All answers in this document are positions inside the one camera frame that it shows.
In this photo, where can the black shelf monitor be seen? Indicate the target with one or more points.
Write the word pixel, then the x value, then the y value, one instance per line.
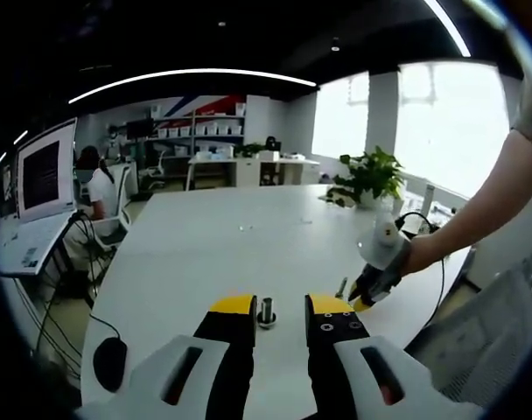
pixel 139 129

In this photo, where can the potted green plant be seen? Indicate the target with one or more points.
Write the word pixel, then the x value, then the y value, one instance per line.
pixel 371 177

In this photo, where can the white cylinder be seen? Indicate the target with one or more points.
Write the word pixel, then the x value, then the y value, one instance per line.
pixel 429 199

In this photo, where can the white storage desk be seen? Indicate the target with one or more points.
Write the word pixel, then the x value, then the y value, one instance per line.
pixel 253 172

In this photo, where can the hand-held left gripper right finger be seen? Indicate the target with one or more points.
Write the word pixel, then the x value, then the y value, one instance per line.
pixel 358 385

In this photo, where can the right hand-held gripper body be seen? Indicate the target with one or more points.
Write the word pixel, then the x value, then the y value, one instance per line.
pixel 384 249

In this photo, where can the white-framed monitor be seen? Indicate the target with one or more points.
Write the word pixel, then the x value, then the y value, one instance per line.
pixel 45 175

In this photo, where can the white ceiling light strip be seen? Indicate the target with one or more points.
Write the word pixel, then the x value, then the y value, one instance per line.
pixel 450 26
pixel 191 72

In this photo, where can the white office chair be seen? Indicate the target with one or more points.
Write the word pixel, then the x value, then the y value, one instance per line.
pixel 122 205

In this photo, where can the black computer mouse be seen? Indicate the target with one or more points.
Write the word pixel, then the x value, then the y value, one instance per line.
pixel 110 365

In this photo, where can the grey mesh office chair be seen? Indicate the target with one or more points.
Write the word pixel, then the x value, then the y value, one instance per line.
pixel 471 345

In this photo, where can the small steel threaded stud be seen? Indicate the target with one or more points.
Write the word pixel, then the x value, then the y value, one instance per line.
pixel 342 286

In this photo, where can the white tilted desk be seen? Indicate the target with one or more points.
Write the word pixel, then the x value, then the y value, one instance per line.
pixel 25 249

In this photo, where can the large steel threaded stud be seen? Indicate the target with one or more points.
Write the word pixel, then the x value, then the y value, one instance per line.
pixel 266 306

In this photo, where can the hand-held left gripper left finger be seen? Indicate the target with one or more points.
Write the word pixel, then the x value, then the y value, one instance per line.
pixel 183 380

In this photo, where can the shelf with white bins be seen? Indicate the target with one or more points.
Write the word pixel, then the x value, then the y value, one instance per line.
pixel 200 129

